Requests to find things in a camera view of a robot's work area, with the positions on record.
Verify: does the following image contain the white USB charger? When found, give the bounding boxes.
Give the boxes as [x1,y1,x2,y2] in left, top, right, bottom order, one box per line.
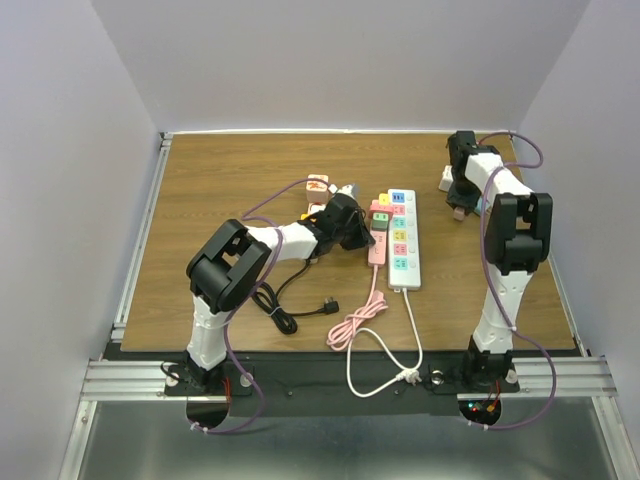
[307,202,326,215]

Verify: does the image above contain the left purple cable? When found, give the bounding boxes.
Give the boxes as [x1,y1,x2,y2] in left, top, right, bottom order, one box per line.
[187,178,321,436]

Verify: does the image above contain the purple cable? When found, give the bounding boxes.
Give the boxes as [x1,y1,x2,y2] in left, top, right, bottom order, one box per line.
[187,178,321,436]
[477,130,557,431]

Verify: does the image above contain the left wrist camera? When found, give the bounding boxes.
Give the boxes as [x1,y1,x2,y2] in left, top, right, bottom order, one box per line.
[335,183,359,200]

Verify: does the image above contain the pink cube adapter deer print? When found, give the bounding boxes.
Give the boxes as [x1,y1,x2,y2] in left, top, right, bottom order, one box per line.
[305,174,329,196]

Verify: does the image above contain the teal plug adapter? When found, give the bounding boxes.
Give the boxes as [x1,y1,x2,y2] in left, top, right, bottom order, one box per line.
[474,198,491,216]

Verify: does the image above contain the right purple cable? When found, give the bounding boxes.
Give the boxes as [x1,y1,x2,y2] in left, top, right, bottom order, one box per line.
[477,130,557,431]

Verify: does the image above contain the aluminium front rail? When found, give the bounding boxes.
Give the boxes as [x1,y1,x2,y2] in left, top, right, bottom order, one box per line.
[79,355,621,401]

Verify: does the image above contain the white power strip pastel sockets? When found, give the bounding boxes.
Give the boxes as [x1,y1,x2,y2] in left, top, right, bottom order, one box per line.
[387,189,422,291]

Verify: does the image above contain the black power cable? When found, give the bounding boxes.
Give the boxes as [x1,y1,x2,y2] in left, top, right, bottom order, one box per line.
[249,259,341,336]

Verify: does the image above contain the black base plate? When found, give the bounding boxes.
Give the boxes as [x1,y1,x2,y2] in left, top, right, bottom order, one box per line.
[101,352,518,425]

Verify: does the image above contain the green plug adapter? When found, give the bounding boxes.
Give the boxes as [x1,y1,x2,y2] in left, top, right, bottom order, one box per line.
[370,212,390,231]

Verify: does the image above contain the pink plug adapter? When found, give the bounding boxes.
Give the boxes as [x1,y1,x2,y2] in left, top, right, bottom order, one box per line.
[368,200,393,218]

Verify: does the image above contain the aluminium rail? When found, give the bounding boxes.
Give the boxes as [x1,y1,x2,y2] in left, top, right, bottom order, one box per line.
[79,355,621,401]
[110,130,175,342]

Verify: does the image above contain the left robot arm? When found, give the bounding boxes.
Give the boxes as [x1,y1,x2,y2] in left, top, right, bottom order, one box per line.
[186,184,374,394]

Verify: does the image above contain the white power cable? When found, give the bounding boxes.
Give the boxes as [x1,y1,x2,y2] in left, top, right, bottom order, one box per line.
[345,288,425,399]

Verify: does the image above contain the aluminium left rail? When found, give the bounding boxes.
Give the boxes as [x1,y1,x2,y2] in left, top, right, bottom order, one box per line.
[110,130,175,342]

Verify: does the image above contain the white cube adapter cartoon print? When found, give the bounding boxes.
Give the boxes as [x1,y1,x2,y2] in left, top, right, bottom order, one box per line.
[438,165,453,193]

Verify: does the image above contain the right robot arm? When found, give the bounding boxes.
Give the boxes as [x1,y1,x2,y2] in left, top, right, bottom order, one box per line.
[446,130,553,390]

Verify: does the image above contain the small pink USB adapter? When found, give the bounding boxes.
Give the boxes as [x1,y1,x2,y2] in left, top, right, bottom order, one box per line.
[453,207,467,222]

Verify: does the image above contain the pink power cable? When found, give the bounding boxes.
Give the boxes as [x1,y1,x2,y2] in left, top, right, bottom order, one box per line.
[325,264,390,351]

